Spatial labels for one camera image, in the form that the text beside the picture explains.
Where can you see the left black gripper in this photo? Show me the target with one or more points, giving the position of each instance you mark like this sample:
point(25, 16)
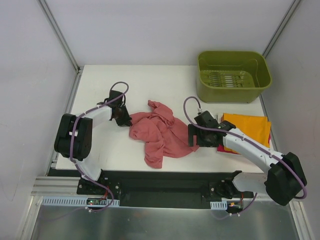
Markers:
point(123, 116)

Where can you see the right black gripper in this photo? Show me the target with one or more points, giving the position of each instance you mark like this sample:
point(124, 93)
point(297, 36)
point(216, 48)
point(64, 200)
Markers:
point(191, 135)

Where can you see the pink red t shirt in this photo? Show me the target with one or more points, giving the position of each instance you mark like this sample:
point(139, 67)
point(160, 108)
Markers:
point(163, 134)

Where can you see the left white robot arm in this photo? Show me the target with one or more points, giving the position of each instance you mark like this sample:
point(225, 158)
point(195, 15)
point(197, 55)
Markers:
point(75, 133)

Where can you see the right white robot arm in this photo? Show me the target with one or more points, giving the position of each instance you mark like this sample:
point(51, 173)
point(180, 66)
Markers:
point(282, 177)

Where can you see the folded white t shirt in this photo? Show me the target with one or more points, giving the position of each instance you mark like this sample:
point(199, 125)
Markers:
point(219, 117)

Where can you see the folded magenta t shirt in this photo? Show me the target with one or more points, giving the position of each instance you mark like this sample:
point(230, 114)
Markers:
point(221, 149)

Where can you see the olive green plastic basket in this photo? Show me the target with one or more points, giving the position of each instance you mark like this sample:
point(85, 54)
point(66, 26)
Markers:
point(231, 76)

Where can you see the folded orange t shirt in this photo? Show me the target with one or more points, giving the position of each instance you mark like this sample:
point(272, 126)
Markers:
point(256, 127)

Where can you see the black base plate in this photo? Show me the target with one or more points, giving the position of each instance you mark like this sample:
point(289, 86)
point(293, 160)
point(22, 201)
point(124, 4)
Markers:
point(148, 189)

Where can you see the right grey cable duct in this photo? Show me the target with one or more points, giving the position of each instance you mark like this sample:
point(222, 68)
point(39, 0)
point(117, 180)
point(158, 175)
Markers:
point(219, 205)

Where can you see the grey cable duct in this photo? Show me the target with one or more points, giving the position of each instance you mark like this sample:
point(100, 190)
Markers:
point(64, 201)
point(219, 205)

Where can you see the left grey cable duct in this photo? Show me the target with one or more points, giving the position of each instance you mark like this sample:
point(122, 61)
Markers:
point(64, 201)

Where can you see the left aluminium frame post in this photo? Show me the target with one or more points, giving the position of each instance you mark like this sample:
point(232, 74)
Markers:
point(59, 34)

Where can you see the aluminium frame post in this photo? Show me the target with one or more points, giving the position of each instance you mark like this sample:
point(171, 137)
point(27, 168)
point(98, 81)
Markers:
point(59, 34)
point(295, 4)

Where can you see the right aluminium frame post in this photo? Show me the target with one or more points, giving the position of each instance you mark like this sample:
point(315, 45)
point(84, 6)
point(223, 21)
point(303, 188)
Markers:
point(295, 4)

